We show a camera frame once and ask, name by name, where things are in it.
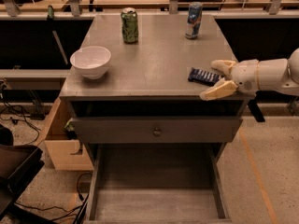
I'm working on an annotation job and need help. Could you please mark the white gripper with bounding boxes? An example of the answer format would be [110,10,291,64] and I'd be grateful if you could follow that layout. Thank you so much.
[200,59,259,101]

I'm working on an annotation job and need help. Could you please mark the blue rxbar blueberry wrapper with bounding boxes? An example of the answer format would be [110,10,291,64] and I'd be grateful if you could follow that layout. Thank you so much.
[188,68,222,86]

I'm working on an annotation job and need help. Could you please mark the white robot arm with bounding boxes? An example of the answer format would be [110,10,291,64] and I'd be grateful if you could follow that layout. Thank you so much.
[200,49,299,101]

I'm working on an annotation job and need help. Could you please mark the blue energy drink can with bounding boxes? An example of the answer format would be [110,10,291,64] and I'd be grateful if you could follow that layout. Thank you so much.
[185,2,203,39]

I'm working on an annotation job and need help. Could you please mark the green soda can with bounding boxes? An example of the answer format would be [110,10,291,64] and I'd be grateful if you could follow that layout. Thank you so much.
[121,7,138,43]

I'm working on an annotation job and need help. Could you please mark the grey wooden cabinet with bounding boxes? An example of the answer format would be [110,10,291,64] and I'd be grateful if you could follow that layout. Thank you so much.
[60,14,249,165]

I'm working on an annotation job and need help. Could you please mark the white ceramic bowl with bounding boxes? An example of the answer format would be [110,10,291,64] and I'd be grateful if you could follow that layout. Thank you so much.
[70,46,111,79]

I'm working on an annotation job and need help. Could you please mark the grey open lower drawer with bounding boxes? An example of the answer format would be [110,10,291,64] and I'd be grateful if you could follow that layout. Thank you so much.
[84,144,233,224]

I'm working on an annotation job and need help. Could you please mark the grey upper drawer with knob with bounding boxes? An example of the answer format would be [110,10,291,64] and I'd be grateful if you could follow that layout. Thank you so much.
[71,117,242,144]

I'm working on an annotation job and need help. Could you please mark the light wooden box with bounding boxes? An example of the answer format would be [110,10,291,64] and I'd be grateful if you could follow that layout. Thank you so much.
[37,98,93,171]

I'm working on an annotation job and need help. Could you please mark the black tray cart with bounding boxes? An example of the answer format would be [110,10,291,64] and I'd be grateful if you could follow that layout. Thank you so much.
[0,125,46,224]

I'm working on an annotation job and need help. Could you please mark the green handled tool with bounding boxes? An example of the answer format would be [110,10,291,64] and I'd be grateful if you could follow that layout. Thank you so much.
[47,5,68,64]

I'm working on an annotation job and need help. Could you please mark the black floor cables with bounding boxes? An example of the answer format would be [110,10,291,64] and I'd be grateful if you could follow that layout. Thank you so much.
[0,79,42,146]

